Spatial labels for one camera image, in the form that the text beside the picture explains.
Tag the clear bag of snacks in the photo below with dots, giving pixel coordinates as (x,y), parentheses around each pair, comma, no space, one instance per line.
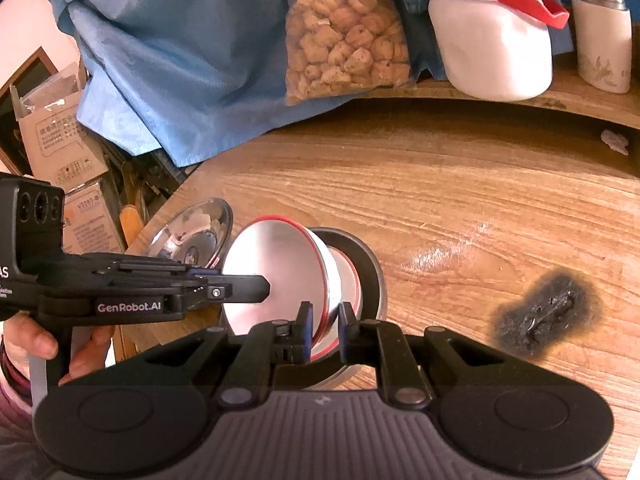
(345,35)

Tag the blue cloth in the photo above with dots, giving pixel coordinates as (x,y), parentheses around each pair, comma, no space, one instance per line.
(175,60)

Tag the person's left forearm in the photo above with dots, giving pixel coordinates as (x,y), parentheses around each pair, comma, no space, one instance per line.
(15,410)

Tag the white thermos flask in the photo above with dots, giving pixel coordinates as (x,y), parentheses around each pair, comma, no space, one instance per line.
(600,40)

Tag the person's left hand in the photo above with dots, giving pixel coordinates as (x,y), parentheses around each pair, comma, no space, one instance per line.
(90,350)

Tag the small cardboard box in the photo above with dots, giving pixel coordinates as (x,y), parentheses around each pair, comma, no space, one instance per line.
(92,220)

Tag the shiny steel bowl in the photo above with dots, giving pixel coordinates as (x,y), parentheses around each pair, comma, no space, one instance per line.
(200,232)

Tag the large cardboard box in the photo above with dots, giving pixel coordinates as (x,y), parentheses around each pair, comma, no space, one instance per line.
(60,135)

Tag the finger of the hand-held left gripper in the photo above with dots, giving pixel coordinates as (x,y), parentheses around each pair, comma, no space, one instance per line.
(240,290)
(150,266)

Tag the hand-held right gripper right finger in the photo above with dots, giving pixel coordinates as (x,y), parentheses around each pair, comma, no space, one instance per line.
(345,331)

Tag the white paper scrap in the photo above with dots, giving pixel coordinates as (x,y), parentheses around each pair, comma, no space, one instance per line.
(614,141)

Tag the wooden stick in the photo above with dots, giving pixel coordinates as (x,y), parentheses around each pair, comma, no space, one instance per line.
(131,222)

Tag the black rimmed steel bowl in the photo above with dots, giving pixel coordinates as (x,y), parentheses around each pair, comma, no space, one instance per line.
(372,285)

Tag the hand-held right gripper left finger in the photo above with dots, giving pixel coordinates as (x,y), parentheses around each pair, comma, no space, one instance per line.
(306,327)

